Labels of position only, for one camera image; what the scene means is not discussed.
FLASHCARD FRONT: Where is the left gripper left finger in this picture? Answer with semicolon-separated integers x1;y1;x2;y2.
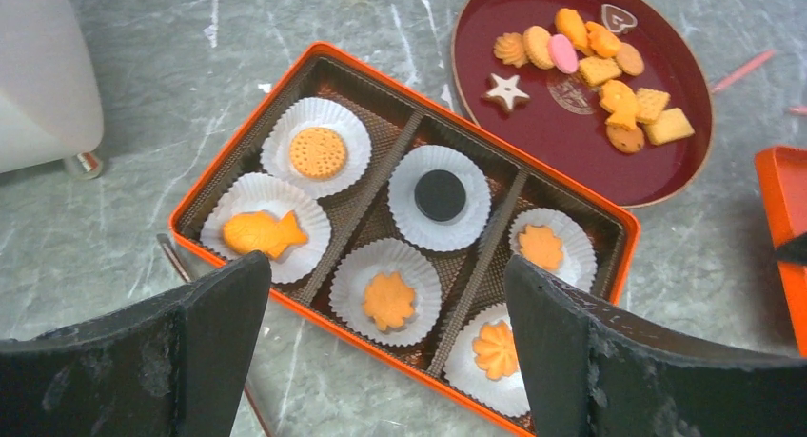
1;252;271;436

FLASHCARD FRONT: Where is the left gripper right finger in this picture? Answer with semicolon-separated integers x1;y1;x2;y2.
504;256;806;436

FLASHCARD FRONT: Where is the orange swirl cookie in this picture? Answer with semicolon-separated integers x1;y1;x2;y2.
472;321;520;381

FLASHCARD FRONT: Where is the orange leaf cookie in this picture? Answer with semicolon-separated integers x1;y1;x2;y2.
362;271;417;332
517;225;564;272

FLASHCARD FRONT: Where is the orange fish cookie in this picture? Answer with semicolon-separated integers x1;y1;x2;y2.
600;80;640;130
222;210;308;260

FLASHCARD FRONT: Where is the black round cookie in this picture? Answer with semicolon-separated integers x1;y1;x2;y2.
414;169;466;222

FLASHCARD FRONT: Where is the orange round cookie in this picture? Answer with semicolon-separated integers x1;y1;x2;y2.
522;25;555;70
288;127;347;180

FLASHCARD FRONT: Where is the orange compartment box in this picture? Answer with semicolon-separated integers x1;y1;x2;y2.
168;42;640;436

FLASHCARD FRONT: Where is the orange tray lid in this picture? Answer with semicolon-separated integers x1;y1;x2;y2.
755;146;806;356

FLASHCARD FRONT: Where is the white paper cup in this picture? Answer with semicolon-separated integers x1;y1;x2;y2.
260;97;372;199
443;304;529;418
508;208;598;291
388;145;492;252
200;172;332;284
329;238;442;347

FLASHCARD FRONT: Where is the chocolate chip round cookie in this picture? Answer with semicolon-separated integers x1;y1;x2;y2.
605;125;645;154

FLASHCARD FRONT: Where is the dark red round plate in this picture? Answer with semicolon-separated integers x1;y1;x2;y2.
451;0;713;207

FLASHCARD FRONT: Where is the yellow rectangular cookie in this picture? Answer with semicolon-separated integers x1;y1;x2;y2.
644;108;695;146

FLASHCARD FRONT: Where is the white cylindrical container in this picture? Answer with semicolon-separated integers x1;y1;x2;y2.
1;0;104;179

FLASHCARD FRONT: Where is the white star cookie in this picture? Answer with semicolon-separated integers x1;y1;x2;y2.
481;73;531;115

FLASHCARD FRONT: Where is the square cracker cookie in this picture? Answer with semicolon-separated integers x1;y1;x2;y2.
578;55;622;88

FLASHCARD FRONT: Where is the plain round tan cookie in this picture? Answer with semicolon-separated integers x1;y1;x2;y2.
614;42;645;76

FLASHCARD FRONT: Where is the pink round cookie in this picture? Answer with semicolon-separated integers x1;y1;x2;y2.
547;34;579;74

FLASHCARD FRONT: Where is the heart outline cookie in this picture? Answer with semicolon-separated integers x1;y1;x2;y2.
600;3;638;35

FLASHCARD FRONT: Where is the orange chopstick upper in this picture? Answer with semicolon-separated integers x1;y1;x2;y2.
710;50;777;94

